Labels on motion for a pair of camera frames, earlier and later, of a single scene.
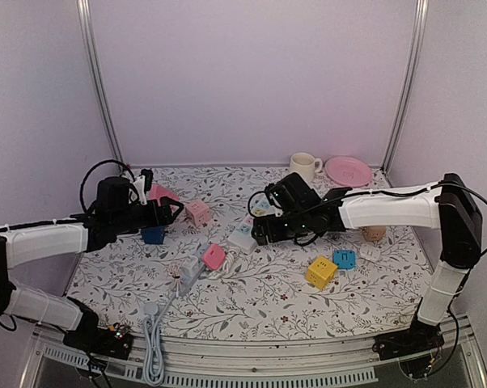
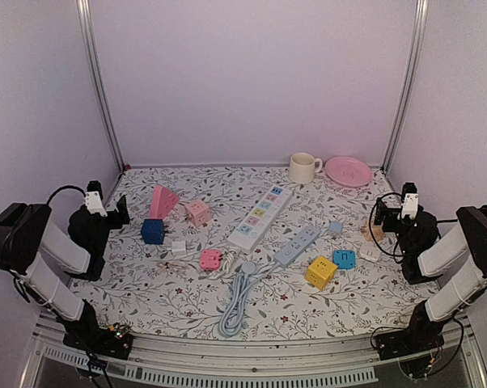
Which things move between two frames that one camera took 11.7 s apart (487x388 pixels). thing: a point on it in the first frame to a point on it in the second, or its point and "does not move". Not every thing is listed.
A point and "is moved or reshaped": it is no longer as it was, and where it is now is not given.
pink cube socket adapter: x=199 y=212 does not move
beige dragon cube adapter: x=374 y=233 does not move
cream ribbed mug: x=306 y=165 does not move
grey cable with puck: x=153 y=356 to x=230 y=322
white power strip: x=242 y=238 does not move
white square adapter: x=370 y=252 does not move
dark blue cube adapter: x=154 y=235 does not move
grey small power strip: x=188 y=277 to x=309 y=236
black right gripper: x=273 y=234 to x=383 y=211
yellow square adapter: x=320 y=272 does not move
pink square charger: x=213 y=256 is moved or reshaped
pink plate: x=348 y=171 does not move
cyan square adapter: x=345 y=259 does not move
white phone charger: x=190 y=266 to x=179 y=247
